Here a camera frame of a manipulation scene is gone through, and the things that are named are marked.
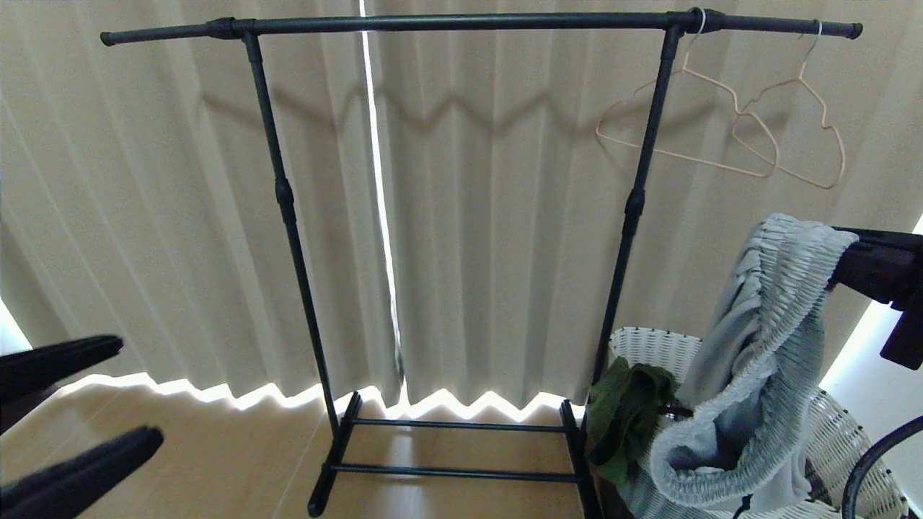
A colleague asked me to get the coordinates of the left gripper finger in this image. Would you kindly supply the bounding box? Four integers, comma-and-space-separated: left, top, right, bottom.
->
0, 334, 125, 435
0, 426, 165, 519

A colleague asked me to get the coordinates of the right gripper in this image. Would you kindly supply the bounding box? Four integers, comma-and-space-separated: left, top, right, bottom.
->
829, 226, 923, 371

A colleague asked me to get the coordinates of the pale grey garment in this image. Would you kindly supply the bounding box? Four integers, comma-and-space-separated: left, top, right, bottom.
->
626, 213, 860, 519

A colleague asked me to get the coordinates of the pink clothes hanger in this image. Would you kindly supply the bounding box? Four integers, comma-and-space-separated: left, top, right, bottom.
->
596, 8, 780, 179
731, 21, 847, 190

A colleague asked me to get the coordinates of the green garment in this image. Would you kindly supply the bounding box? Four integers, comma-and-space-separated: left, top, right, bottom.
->
585, 356, 679, 488

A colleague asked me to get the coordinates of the white laundry basket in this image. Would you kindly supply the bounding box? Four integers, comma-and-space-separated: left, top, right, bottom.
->
608, 326, 911, 519

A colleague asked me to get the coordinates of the black clothes rack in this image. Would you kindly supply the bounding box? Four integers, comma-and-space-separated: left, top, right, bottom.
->
100, 8, 863, 518

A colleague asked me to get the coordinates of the beige curtain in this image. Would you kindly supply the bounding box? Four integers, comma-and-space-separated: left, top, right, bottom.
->
0, 0, 923, 413

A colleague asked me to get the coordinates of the black cable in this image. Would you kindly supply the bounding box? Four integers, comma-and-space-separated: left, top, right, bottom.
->
842, 416, 923, 519

